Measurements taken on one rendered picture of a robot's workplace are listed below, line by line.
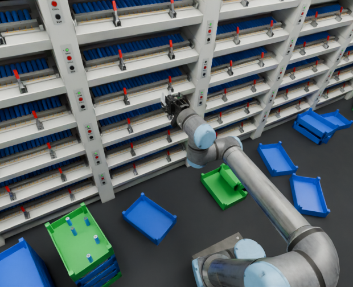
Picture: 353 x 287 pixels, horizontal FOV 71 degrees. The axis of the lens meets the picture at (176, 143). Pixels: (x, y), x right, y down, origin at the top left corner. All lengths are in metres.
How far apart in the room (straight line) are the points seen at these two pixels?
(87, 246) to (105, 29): 1.00
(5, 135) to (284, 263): 1.20
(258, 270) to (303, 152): 1.85
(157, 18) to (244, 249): 1.13
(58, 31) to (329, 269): 1.14
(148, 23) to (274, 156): 1.55
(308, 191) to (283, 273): 1.51
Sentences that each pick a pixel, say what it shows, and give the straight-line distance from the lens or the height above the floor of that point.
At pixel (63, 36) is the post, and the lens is 1.13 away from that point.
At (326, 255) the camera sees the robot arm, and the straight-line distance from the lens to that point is 0.76.
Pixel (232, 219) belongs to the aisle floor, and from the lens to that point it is 1.82.
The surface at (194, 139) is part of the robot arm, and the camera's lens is 0.95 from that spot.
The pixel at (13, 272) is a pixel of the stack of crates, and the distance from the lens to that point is 1.55.
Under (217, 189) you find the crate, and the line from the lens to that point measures 1.92.
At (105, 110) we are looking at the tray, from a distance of 1.35.
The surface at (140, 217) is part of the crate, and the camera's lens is 1.77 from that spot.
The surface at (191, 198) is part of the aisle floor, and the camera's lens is 1.85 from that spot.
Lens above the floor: 1.55
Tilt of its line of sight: 45 degrees down
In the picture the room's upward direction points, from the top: 3 degrees clockwise
